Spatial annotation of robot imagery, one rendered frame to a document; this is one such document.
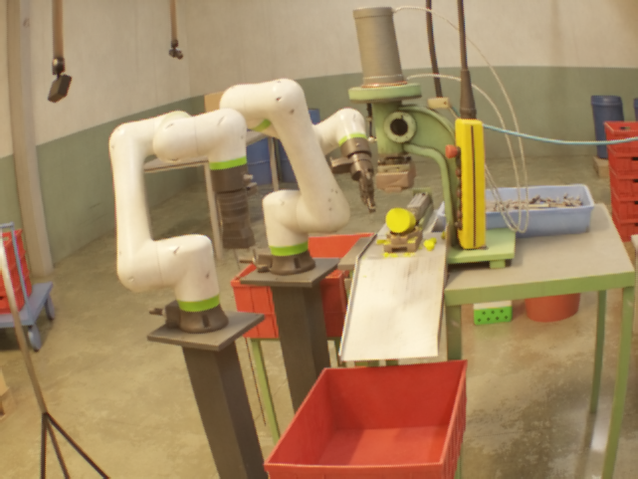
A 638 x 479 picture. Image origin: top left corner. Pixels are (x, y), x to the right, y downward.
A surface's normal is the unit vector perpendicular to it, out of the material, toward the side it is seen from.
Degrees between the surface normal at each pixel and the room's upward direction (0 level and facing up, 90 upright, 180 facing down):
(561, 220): 100
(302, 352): 90
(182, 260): 87
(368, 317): 30
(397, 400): 90
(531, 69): 90
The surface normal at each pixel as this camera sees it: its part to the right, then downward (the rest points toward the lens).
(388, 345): -0.22, -0.72
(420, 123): -0.23, 0.24
